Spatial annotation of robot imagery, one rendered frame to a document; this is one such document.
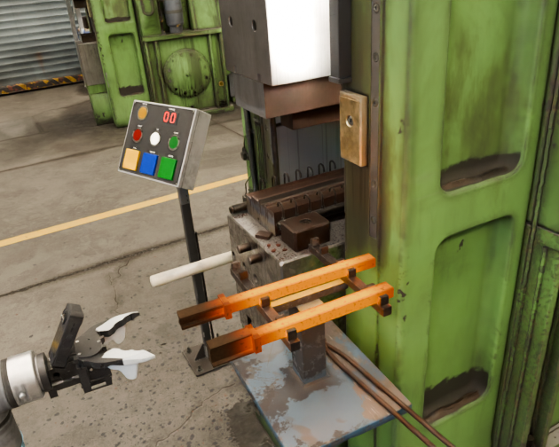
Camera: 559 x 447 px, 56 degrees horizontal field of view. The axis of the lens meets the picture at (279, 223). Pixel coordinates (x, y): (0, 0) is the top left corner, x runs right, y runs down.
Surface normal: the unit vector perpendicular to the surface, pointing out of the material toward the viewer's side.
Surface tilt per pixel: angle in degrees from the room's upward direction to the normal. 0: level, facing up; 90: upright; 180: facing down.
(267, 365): 0
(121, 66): 90
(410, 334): 90
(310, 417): 0
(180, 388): 0
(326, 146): 90
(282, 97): 90
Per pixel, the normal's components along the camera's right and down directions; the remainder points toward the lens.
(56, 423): -0.07, -0.89
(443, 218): 0.47, 0.37
